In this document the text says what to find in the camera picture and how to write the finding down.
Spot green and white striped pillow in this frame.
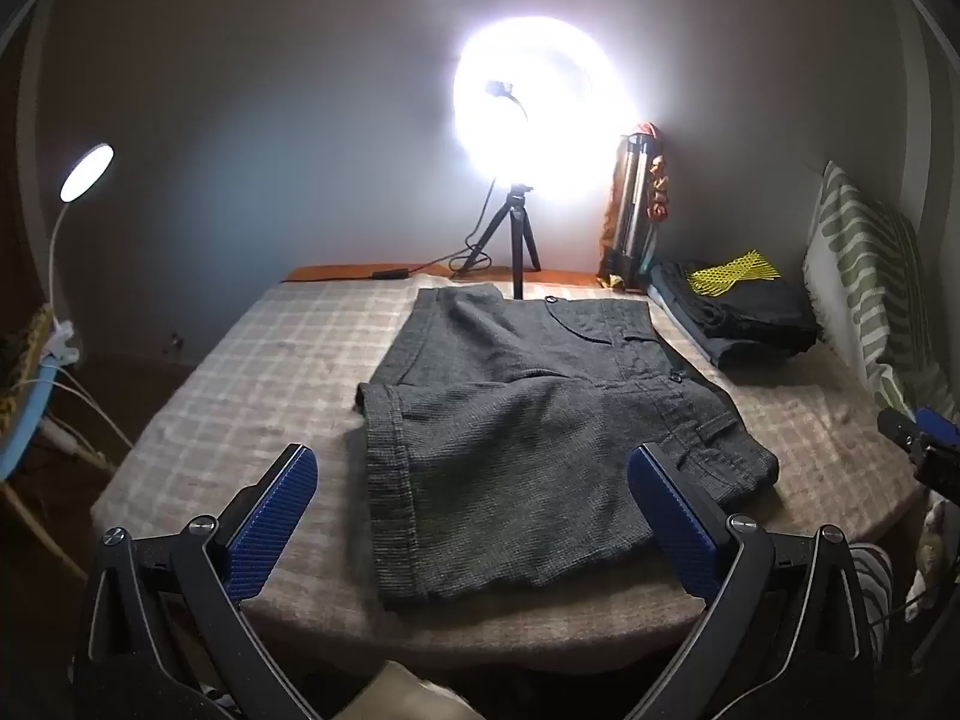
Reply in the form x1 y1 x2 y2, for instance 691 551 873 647
802 161 960 421

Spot orange sheet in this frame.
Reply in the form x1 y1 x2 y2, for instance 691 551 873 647
281 264 646 290

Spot beige checked blanket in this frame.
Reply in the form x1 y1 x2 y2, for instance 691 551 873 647
90 277 931 676

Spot white ring light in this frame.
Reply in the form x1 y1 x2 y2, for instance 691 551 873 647
450 34 653 203

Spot stack of dark folded clothes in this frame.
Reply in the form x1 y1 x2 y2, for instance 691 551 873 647
649 261 818 368

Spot white clip desk lamp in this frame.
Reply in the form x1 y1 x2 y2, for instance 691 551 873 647
41 142 116 361

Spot black tripod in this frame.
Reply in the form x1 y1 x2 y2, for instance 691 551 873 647
454 181 542 301

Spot folded silver light stand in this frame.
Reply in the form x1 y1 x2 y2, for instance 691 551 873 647
615 133 661 290

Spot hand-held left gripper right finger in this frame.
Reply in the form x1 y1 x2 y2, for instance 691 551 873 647
626 442 878 720

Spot person's striped clothing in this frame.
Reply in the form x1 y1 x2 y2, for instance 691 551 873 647
847 540 895 650

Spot black webcam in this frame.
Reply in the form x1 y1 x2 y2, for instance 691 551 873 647
485 80 530 121

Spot olive striped cushion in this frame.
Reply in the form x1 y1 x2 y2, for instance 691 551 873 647
877 199 942 361

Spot white lamp cable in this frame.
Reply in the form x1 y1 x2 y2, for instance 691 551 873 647
41 364 136 466

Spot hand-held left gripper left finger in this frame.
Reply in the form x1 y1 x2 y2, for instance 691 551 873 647
71 444 320 720

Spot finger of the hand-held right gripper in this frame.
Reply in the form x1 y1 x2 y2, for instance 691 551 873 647
877 409 960 500
916 406 960 452

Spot yellow mesh net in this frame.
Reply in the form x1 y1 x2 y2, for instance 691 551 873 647
688 253 781 297

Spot grey pants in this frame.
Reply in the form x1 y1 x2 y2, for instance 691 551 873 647
355 283 781 610

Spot beige cloth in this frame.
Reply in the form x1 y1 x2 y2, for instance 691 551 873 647
337 660 481 720

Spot black power cable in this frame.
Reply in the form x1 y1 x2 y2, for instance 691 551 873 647
371 180 500 280

